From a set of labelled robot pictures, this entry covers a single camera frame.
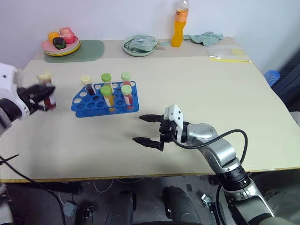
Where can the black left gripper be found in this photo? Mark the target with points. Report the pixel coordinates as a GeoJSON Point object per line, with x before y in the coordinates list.
{"type": "Point", "coordinates": [29, 98]}

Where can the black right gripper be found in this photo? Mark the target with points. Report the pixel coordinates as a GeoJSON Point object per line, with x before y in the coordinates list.
{"type": "Point", "coordinates": [167, 131]}

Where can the cream-capped red liquid test tube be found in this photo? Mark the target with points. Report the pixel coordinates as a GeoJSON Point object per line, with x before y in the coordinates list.
{"type": "Point", "coordinates": [44, 78]}

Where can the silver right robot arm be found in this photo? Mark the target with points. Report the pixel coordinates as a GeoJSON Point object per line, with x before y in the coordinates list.
{"type": "Point", "coordinates": [220, 150]}

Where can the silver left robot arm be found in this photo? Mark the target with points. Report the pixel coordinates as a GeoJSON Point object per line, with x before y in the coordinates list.
{"type": "Point", "coordinates": [9, 108]}

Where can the cream-capped dark red test tube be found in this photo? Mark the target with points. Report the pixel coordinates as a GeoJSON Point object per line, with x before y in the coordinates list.
{"type": "Point", "coordinates": [85, 80]}

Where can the green-capped red liquid test tube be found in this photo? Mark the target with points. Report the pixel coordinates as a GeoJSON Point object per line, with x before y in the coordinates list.
{"type": "Point", "coordinates": [126, 89]}
{"type": "Point", "coordinates": [125, 76]}

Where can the blue test tube rack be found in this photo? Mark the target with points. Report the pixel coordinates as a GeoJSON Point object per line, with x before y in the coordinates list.
{"type": "Point", "coordinates": [93, 106]}

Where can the green-capped yellow liquid test tube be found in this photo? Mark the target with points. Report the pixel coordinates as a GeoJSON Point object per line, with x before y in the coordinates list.
{"type": "Point", "coordinates": [106, 91]}

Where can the green-capped clear test tube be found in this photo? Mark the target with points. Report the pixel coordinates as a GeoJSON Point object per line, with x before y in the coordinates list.
{"type": "Point", "coordinates": [106, 77]}

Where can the pink plate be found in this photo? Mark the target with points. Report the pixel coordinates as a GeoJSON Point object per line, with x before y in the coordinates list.
{"type": "Point", "coordinates": [48, 47]}

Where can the yellow plate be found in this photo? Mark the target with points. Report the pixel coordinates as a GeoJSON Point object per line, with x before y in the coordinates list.
{"type": "Point", "coordinates": [70, 52]}

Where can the dark green toy vegetable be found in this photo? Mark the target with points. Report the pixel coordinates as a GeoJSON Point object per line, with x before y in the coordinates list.
{"type": "Point", "coordinates": [59, 42]}

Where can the orange toy fruit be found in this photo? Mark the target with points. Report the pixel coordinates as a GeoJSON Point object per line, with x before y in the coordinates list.
{"type": "Point", "coordinates": [52, 35]}

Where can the pink toy peach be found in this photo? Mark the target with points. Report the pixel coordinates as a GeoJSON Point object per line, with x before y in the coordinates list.
{"type": "Point", "coordinates": [66, 35]}

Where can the green placemat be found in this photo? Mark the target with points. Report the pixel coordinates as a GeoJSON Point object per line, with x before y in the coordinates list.
{"type": "Point", "coordinates": [93, 50]}

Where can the dark rounded robot leg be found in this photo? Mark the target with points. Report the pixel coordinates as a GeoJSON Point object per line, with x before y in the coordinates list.
{"type": "Point", "coordinates": [179, 204]}
{"type": "Point", "coordinates": [122, 208]}

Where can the teal cloth pouch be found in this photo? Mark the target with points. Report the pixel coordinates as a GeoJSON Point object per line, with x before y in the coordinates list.
{"type": "Point", "coordinates": [143, 43]}

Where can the metal caster wheel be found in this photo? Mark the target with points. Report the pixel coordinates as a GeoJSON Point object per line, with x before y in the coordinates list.
{"type": "Point", "coordinates": [206, 199]}

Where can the orange soda bottle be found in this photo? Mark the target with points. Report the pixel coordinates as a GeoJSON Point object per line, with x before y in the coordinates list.
{"type": "Point", "coordinates": [177, 35]}

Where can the green cloth rag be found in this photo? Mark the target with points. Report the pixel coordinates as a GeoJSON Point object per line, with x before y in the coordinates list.
{"type": "Point", "coordinates": [206, 38]}

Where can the clear plastic zip bag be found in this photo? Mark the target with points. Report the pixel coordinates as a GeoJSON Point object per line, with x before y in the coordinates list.
{"type": "Point", "coordinates": [225, 52]}

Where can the grey-blue plug adapter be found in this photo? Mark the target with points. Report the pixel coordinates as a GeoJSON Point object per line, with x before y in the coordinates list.
{"type": "Point", "coordinates": [69, 208]}

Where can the blue ribbed bottle cap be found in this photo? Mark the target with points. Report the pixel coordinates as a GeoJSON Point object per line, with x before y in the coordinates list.
{"type": "Point", "coordinates": [272, 77]}

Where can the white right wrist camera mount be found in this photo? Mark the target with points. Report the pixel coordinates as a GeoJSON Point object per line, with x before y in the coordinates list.
{"type": "Point", "coordinates": [174, 112]}

